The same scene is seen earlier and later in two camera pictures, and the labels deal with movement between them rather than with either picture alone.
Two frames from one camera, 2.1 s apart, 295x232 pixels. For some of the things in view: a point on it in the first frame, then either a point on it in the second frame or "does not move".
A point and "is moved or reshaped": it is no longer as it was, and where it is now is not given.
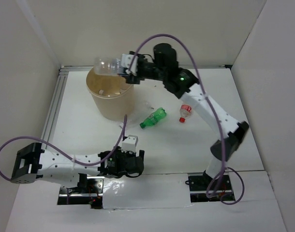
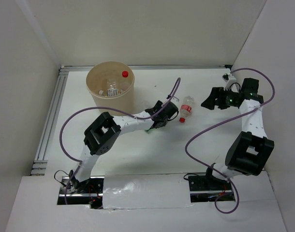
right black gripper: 134,79 to 217,93
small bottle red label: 185,110 does not move
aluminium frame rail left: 62,81 does not move
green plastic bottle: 154,118 is moved or reshaped
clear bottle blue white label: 108,65 to 112,91
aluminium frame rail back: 86,67 does not move
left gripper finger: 141,153 to 157,106
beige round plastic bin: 113,97 does not move
